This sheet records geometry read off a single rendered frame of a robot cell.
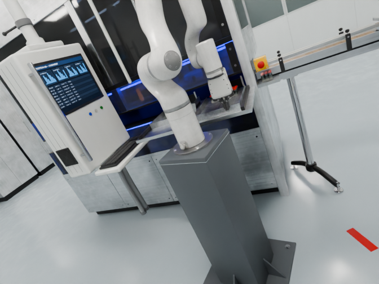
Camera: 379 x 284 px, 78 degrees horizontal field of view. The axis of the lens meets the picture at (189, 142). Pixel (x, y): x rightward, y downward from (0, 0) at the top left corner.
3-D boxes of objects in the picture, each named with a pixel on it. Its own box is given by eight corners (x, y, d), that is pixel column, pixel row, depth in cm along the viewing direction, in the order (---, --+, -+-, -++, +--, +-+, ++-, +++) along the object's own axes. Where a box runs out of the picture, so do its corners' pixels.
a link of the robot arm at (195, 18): (165, 7, 105) (190, 72, 115) (185, -9, 91) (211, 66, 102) (180, 2, 109) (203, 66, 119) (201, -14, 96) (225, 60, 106)
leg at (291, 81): (304, 168, 185) (281, 75, 158) (317, 165, 181) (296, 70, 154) (306, 174, 177) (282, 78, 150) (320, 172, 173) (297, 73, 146)
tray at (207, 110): (207, 102, 155) (206, 97, 154) (246, 89, 144) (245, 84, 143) (194, 122, 127) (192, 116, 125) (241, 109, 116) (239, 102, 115)
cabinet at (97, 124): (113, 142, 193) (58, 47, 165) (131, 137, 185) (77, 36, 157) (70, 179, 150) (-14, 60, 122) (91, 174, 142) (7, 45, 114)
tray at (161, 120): (170, 110, 179) (168, 106, 177) (201, 100, 168) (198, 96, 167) (151, 129, 150) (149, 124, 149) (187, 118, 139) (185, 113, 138)
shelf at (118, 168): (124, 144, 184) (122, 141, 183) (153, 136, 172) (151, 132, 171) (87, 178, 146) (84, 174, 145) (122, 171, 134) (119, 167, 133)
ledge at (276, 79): (259, 82, 157) (258, 79, 156) (279, 75, 151) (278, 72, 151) (258, 88, 145) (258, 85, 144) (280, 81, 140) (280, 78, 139)
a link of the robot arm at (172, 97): (173, 112, 91) (146, 52, 83) (152, 113, 106) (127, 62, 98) (195, 100, 97) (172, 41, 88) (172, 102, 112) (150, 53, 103)
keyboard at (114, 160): (132, 139, 175) (131, 136, 175) (147, 135, 169) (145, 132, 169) (99, 169, 142) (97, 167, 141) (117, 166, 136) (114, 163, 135)
